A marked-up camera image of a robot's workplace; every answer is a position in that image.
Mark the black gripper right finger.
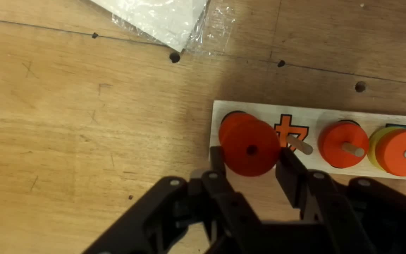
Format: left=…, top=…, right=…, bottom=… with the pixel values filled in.
left=275, top=146, right=406, bottom=254

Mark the orange round block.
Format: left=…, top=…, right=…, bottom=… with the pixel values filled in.
left=375, top=130, right=406, bottom=178

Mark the white numbered peg board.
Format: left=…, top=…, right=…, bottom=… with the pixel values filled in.
left=210, top=99, right=406, bottom=183

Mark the white plastic-wrapped foam board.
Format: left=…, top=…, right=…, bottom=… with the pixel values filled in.
left=89, top=0, right=239, bottom=55

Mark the red round wooden disc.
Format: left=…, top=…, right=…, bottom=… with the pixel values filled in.
left=220, top=118, right=284, bottom=178
left=317, top=120, right=371, bottom=169
left=217, top=110, right=257, bottom=142

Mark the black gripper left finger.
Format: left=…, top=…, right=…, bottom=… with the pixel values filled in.
left=82, top=145, right=257, bottom=254

